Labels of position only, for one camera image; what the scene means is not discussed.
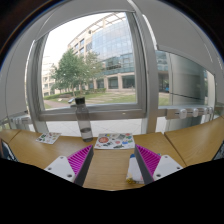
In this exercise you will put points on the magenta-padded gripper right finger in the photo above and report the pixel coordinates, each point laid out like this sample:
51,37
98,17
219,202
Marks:
166,165

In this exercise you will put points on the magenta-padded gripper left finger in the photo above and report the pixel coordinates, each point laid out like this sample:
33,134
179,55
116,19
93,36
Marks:
60,166

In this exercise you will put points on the small colourful sticker sheet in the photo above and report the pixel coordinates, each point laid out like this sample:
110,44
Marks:
48,137

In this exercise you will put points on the clear water bottle black cap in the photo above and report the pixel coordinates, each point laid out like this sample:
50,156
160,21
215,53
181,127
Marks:
84,120

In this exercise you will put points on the large colourful sticker sheet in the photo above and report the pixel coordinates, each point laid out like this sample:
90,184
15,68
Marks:
115,141

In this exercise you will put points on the green tree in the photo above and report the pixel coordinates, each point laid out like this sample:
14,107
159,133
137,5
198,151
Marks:
71,71

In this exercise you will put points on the glass-fronted building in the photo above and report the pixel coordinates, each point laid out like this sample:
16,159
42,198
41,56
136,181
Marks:
113,50

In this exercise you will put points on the white socket trunking rail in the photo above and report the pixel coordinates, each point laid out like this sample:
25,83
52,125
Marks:
15,120
190,112

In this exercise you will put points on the grey window frame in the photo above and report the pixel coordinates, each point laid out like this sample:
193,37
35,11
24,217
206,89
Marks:
100,112

